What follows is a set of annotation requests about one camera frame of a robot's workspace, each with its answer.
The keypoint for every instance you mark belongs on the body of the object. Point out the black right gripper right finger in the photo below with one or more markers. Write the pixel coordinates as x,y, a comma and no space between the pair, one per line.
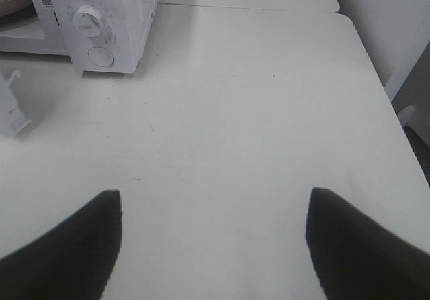
354,257

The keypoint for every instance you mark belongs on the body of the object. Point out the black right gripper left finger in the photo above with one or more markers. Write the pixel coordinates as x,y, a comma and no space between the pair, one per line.
74,260

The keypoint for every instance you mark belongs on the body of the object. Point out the white microwave door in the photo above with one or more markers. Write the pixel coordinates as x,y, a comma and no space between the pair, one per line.
13,120

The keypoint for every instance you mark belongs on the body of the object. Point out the round door release button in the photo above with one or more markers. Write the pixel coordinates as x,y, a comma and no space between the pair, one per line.
101,57

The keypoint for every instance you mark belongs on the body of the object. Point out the white timer knob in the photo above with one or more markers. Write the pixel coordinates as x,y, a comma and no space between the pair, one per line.
88,20

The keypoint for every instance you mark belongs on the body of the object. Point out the pink round plate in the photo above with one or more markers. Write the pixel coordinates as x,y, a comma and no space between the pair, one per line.
9,7

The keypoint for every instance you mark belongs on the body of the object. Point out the white microwave oven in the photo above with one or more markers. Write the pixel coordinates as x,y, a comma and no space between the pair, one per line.
46,27

